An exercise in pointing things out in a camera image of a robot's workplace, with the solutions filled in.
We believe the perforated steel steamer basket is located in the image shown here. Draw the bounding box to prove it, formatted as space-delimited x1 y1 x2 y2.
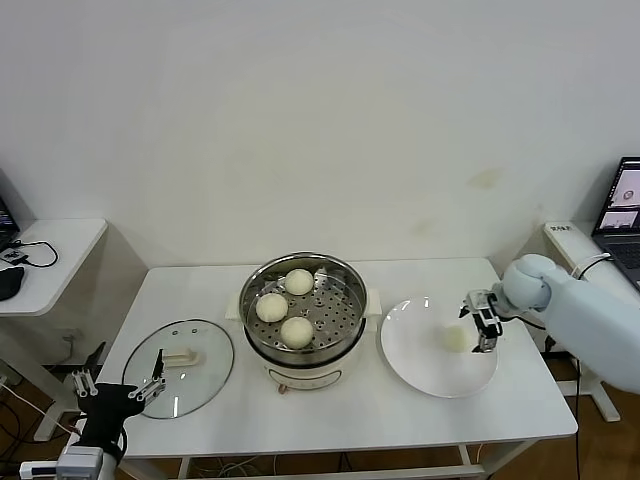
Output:
225 252 382 362

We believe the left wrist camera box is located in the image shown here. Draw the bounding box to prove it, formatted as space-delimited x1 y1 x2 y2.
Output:
19 462 62 479

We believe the round white plate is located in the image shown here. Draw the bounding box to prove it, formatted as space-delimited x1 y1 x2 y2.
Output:
379 297 500 400

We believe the grey open laptop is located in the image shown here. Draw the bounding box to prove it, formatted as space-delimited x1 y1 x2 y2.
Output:
590 157 640 294

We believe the black cable with adapter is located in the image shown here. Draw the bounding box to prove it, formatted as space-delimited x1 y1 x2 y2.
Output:
543 257 611 480

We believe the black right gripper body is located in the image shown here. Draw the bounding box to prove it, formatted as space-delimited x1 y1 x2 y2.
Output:
474 308 503 337

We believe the large white table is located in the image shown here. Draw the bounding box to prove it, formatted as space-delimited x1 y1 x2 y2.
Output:
66 257 580 480

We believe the thin black looped cable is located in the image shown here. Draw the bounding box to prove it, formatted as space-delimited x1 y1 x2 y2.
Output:
9 240 59 270

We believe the white floor cable bundle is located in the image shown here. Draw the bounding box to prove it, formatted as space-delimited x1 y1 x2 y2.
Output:
199 459 274 479

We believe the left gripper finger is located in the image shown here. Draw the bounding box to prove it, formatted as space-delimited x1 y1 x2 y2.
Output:
71 341 108 399
127 348 167 401

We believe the round glass pot lid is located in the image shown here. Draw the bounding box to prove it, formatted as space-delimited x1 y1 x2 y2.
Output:
122 318 236 420

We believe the white electric cooker pot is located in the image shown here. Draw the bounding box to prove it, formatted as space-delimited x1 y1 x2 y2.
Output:
243 314 379 396

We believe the white steamed baozi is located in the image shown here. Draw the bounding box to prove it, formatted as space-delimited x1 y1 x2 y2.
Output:
438 324 471 354
284 268 315 296
279 316 315 350
255 293 289 323

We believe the black open laptop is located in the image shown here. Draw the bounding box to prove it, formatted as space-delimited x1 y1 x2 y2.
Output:
0 167 22 254

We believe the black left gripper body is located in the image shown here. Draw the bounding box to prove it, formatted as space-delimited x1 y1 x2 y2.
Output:
79 383 144 449

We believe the white side table with mouse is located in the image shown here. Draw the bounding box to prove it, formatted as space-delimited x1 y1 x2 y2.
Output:
0 218 110 442

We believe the white side table with label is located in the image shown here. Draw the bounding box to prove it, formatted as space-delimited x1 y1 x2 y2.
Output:
542 221 640 424

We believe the flat white cable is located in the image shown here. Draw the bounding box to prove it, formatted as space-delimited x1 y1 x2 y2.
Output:
572 253 612 279

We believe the black computer mouse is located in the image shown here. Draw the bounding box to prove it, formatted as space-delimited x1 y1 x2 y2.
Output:
0 266 26 302

